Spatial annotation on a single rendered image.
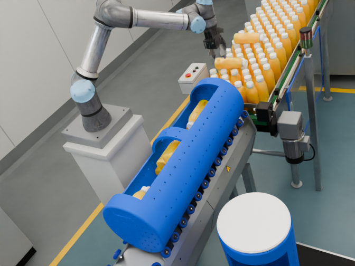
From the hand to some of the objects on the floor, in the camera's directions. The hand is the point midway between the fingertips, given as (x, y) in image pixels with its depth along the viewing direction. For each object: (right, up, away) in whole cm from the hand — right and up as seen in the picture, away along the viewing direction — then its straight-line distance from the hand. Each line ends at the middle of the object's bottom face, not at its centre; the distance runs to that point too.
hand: (220, 56), depth 210 cm
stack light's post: (+79, -83, +62) cm, 131 cm away
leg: (+34, -110, +50) cm, 125 cm away
